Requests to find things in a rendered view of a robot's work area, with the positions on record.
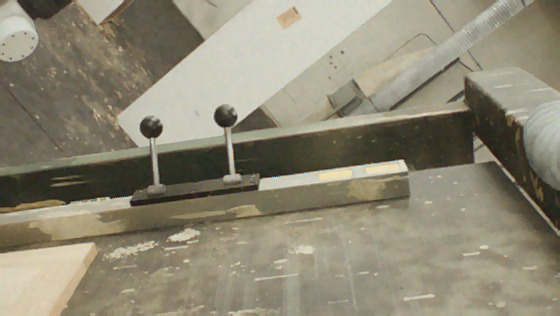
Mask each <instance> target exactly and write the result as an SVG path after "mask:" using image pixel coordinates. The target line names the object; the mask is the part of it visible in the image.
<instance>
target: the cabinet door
mask: <svg viewBox="0 0 560 316"><path fill-rule="evenodd" d="M96 254H97V253H96V248H95V244H94V243H85V244H77V245H68V246H60V247H52V248H43V249H35V250H27V251H19V252H11V253H2V254H0V316H60V314H61V313H62V311H63V309H64V308H65V306H66V305H67V303H68V301H69V299H70V297H71V296H72V294H73V292H74V291H75V289H76V287H77V286H78V284H79V283H80V281H81V279H82V278H83V276H84V275H85V272H86V270H87V269H88V267H89V265H90V264H91V262H92V261H93V259H94V257H95V256H96Z"/></svg>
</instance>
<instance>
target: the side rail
mask: <svg viewBox="0 0 560 316"><path fill-rule="evenodd" d="M470 111H472V109H471V108H469V107H468V106H467V105H466V104H465V103H464V102H463V101H462V102H454V103H447V104H440V105H433V106H426V107H418V108H411V109H404V110H397V111H391V112H383V113H376V114H369V115H361V116H354V117H347V118H340V119H332V120H326V121H319V122H311V123H304V124H296V125H289V126H282V127H274V128H267V129H260V130H253V131H246V132H238V134H231V140H232V149H233V159H234V168H235V174H239V175H241V176H244V175H251V174H260V178H261V179H265V178H273V177H281V176H289V175H297V174H304V173H312V172H320V171H328V170H335V168H344V167H351V166H358V165H367V164H374V163H382V162H390V161H398V160H403V161H404V163H410V164H412V165H413V167H415V170H416V172H418V171H425V170H433V169H440V167H448V166H457V165H464V164H472V163H475V156H474V137H473V131H471V121H470ZM156 150H157V163H158V175H159V184H163V185H173V184H181V183H189V182H197V181H205V180H212V179H220V178H224V177H225V176H228V175H229V171H228V161H227V150H226V141H225V135H224V136H216V137H209V138H201V139H194V140H187V141H180V142H173V143H165V144H158V145H156ZM150 185H153V176H152V163H151V152H150V146H143V147H136V148H129V149H121V151H114V152H108V153H100V154H93V155H86V156H79V157H71V158H64V159H57V160H49V161H42V162H36V163H29V164H22V165H14V166H7V167H0V213H8V212H16V211H24V210H31V209H39V208H46V207H54V206H62V205H69V204H70V202H75V201H83V200H91V199H98V198H107V197H110V199H116V198H123V197H132V196H133V195H134V193H135V191H136V190H142V189H148V187H149V186H150Z"/></svg>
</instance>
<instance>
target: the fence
mask: <svg viewBox="0 0 560 316"><path fill-rule="evenodd" d="M393 163H398V165H399V168H400V170H395V171H388V172H379V173H372V174H366V172H365V167H370V166H377V165H386V164H393ZM346 170H351V171H352V176H348V177H340V178H332V179H324V180H319V174H323V173H330V172H339V171H346ZM404 196H410V188H409V178H408V171H407V167H406V165H405V163H404V161H403V160H398V161H390V162H382V163H374V164H367V165H358V166H351V167H344V168H335V170H328V171H320V172H312V173H304V174H297V175H289V176H281V177H273V178H265V179H261V180H260V187H259V190H257V191H250V192H242V193H234V194H226V195H218V196H210V197H202V198H194V199H186V200H178V201H170V202H162V203H154V204H147V205H138V206H131V204H130V199H131V198H132V197H123V198H116V199H108V200H100V201H93V202H85V203H77V204H69V205H62V206H54V207H46V208H39V209H31V210H24V211H16V212H8V213H0V247H9V246H17V245H25V244H33V243H40V242H49V241H57V240H65V239H73V238H82V237H90V236H98V235H107V234H114V233H122V232H131V231H139V230H148V229H156V228H164V227H173V226H181V225H189V223H197V222H206V221H214V220H223V219H231V218H239V217H248V216H256V215H264V214H272V213H281V212H289V211H298V210H306V209H314V208H323V206H330V205H339V204H347V203H355V202H364V201H372V200H380V199H389V198H397V197H404Z"/></svg>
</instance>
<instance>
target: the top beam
mask: <svg viewBox="0 0 560 316"><path fill-rule="evenodd" d="M463 82H464V85H465V99H466V100H467V101H468V102H469V103H470V104H471V105H472V108H471V109H472V111H473V114H474V131H473V132H474V133H475V134H476V135H477V137H478V138H479V139H480V140H481V141H482V142H483V144H484V145H485V147H486V148H487V149H488V150H489V151H490V152H491V153H492V155H493V156H494V157H495V158H496V159H497V160H498V161H500V162H501V164H502V165H503V166H504V168H505V169H506V170H507V171H508V173H509V174H510V175H511V176H512V177H513V178H514V179H515V180H516V182H517V183H518V184H519V185H520V186H521V187H522V188H523V190H524V191H525V192H526V194H527V195H528V196H529V197H530V198H531V200H532V201H533V202H534V203H535V204H536V205H537V206H538V208H539V209H540V210H541V211H542V212H543V213H544V214H545V215H546V217H547V218H548V219H549V220H550V221H551V223H552V224H553V226H554V227H555V228H556V229H557V230H558V231H559V232H560V190H557V189H554V188H552V187H551V186H550V185H549V184H547V183H545V182H544V181H543V180H542V179H541V178H540V177H539V176H538V175H537V174H536V172H535V171H534V170H533V169H532V168H531V165H530V164H529V160H528V159H527V156H526V152H525V147H524V138H523V134H524V126H525V123H526V121H527V118H528V116H529V115H530V114H531V113H532V111H533V110H535V109H536V108H537V107H538V106H539V105H541V104H545V103H548V102H552V101H556V100H557V101H560V93H559V92H557V91H556V90H554V89H552V88H551V87H549V86H547V85H546V84H544V82H542V81H541V80H539V79H537V78H536V77H534V76H532V75H531V74H529V73H527V72H526V71H524V70H523V69H520V68H518V67H510V68H503V69H497V70H490V71H483V72H477V73H470V74H465V75H464V76H463Z"/></svg>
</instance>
